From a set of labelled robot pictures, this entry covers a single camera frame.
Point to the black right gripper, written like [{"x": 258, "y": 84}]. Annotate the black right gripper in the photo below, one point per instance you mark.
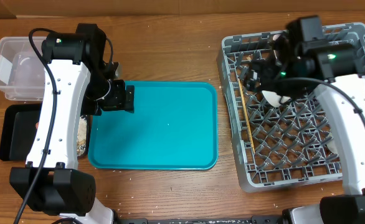
[{"x": 268, "y": 73}]

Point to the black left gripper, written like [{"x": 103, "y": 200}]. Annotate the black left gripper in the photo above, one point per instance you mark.
[{"x": 120, "y": 99}]

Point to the pink plate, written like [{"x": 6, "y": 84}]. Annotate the pink plate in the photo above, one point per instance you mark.
[{"x": 280, "y": 52}]

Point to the wooden chopstick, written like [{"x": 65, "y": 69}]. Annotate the wooden chopstick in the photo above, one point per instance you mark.
[{"x": 246, "y": 117}]

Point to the white paper cup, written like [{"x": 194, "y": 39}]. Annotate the white paper cup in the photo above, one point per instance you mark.
[{"x": 332, "y": 146}]

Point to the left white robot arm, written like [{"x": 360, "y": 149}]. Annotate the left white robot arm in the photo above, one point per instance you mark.
[{"x": 77, "y": 81}]

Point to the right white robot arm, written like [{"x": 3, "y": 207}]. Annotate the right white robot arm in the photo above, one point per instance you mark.
[{"x": 302, "y": 59}]

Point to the grey dishwasher rack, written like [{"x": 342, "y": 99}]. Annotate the grey dishwasher rack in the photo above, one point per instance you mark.
[{"x": 289, "y": 140}]

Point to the pile of white rice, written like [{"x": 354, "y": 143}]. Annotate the pile of white rice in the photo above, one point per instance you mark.
[{"x": 82, "y": 130}]

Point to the teal plastic tray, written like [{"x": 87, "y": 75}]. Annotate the teal plastic tray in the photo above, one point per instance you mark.
[{"x": 174, "y": 127}]

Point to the pile of peanut shells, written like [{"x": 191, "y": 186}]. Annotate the pile of peanut shells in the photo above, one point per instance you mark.
[{"x": 81, "y": 148}]

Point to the clear plastic storage bin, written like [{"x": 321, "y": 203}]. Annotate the clear plastic storage bin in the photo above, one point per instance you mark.
[{"x": 22, "y": 75}]

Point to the black plastic bin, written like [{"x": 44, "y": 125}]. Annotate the black plastic bin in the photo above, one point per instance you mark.
[{"x": 19, "y": 131}]

